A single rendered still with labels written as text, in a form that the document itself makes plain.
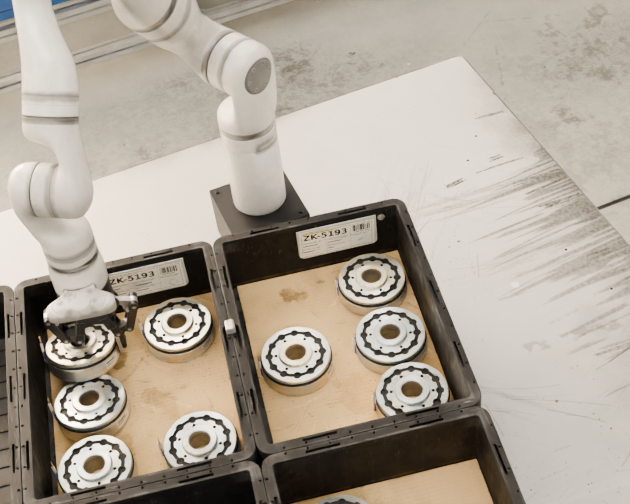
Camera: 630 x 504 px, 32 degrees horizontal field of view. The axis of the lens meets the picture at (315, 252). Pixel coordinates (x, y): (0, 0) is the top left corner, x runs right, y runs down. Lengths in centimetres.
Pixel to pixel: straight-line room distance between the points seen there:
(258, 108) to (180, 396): 46
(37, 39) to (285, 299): 57
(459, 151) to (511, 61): 138
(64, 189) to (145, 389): 38
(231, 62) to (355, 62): 183
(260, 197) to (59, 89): 56
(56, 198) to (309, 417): 47
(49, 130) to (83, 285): 23
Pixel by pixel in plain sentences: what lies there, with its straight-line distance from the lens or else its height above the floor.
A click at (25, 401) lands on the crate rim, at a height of 93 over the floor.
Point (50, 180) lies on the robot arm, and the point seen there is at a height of 122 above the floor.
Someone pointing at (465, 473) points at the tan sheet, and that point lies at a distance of 153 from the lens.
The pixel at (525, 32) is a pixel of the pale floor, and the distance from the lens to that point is 360.
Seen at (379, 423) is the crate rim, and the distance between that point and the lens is 145.
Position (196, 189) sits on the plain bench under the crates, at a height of 70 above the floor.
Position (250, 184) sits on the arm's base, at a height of 87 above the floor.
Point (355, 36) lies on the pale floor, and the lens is 361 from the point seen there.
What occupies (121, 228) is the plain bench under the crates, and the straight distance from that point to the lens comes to 208.
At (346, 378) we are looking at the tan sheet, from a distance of 162.
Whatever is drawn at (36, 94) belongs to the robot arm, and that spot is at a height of 130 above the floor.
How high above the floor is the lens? 213
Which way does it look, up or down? 47 degrees down
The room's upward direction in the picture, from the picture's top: 8 degrees counter-clockwise
